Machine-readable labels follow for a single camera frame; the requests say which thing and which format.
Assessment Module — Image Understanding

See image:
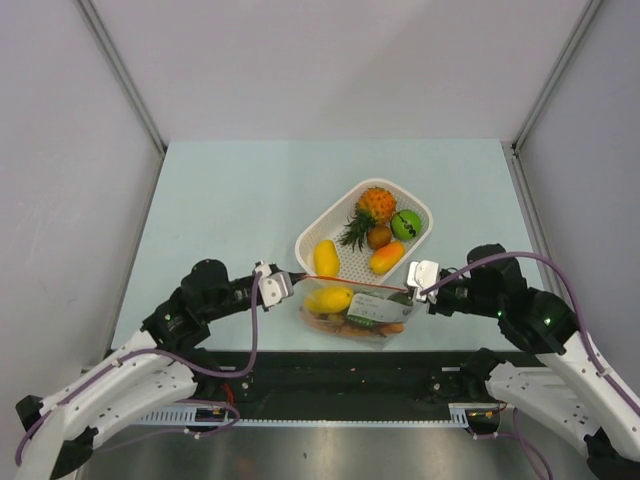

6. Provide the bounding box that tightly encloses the clear zip bag red zipper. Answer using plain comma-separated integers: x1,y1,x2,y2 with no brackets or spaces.
296,277,416,348

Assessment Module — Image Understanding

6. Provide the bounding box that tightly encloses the yellow mango front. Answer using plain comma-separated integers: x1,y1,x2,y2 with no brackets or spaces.
304,286,354,315

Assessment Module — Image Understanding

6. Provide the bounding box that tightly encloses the yellow mango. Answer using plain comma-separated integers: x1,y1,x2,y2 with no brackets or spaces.
304,286,354,315
314,240,341,277

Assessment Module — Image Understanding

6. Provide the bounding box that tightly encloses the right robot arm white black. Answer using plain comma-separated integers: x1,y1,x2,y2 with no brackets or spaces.
406,244,639,479

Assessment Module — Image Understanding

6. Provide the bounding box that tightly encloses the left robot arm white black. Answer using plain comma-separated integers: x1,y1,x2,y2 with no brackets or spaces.
14,259,306,479

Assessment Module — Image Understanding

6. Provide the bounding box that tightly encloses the light blue table mat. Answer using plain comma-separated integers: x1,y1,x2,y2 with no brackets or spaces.
112,139,531,346

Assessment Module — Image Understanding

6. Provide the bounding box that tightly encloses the bright green apple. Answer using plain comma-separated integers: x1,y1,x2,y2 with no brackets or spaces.
390,210,422,241

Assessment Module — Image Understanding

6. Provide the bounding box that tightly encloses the orange yellow pear fruit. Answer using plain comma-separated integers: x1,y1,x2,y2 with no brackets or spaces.
369,241,405,275

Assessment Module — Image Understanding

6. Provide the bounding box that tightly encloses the brown kiwi fruit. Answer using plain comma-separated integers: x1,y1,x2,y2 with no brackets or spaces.
367,225,393,250

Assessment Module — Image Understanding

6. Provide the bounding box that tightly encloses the yellow mango rear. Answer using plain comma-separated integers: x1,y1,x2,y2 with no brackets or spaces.
314,240,341,277

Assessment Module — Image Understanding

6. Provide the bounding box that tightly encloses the white plastic basket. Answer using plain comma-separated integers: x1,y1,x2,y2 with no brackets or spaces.
294,178,435,289

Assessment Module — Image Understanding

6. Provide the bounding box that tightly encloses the orange spiky fruit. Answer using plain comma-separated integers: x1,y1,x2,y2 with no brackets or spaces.
339,186,397,250

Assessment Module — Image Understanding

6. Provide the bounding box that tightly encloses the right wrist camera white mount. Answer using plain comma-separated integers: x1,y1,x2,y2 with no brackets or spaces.
405,260,440,304

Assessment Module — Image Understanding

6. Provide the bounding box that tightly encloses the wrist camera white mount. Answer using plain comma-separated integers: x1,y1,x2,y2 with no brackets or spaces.
253,261,294,311
405,260,440,304

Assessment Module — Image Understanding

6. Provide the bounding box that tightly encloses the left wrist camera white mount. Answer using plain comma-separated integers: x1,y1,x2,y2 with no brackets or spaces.
253,261,294,311

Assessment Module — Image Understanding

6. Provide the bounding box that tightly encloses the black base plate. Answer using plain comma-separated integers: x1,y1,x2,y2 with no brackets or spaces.
195,351,504,413

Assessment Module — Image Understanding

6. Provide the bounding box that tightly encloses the right aluminium corner post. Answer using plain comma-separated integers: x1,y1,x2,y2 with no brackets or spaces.
512,0,606,151

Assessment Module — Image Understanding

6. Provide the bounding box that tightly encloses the aluminium corner post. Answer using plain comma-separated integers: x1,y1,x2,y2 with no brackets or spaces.
512,0,606,151
73,0,168,157

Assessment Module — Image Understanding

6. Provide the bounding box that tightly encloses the white slotted cable duct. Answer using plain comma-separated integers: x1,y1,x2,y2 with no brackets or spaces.
134,400,499,428

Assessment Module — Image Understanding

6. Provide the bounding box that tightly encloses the left aluminium corner post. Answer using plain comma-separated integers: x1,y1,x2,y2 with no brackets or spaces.
73,0,168,157

